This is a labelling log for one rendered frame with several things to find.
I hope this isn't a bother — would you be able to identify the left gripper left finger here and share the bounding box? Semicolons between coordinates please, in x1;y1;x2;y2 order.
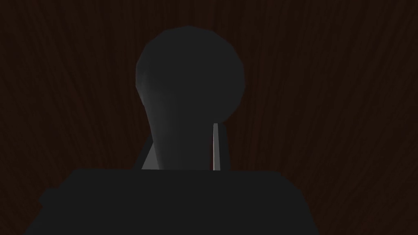
132;133;160;171

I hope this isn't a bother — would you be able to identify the dark grey round door knob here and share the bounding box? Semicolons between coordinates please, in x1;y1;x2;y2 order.
135;25;246;171

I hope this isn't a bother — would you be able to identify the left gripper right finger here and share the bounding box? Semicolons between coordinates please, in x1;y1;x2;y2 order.
212;122;232;171

